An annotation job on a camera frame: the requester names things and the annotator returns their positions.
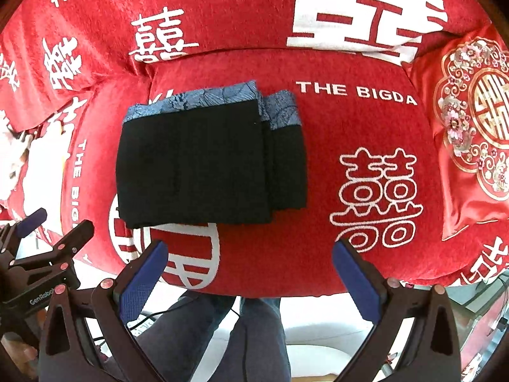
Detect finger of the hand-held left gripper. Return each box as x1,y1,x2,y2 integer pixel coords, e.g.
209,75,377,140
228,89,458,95
0,208,48,259
10,220,95,272

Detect black pants with blue waistband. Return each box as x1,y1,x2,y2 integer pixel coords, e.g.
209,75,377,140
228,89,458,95
115,80,309,229

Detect person's leg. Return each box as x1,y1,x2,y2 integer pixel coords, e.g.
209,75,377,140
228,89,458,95
131,290,239,382
223,296,292,382

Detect person's right leg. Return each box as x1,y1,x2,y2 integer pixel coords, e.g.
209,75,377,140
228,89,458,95
223,296,292,382

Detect glass side table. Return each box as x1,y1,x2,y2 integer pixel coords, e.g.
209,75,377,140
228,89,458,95
445,280,509,371

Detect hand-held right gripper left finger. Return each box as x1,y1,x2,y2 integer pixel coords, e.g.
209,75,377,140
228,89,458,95
38,240,170,382

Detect person's left leg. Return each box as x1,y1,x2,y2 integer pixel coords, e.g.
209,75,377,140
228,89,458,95
131,290,239,382

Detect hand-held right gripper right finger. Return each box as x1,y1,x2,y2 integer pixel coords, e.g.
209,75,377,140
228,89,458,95
332,239,464,382

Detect red embroidered cushion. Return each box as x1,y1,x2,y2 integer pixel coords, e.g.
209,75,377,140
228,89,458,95
401,24,509,243

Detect person's left hand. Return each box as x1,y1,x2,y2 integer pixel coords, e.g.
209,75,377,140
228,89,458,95
2,338,38,364

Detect red printed sofa cover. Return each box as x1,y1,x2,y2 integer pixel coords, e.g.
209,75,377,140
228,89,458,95
0,0,509,299

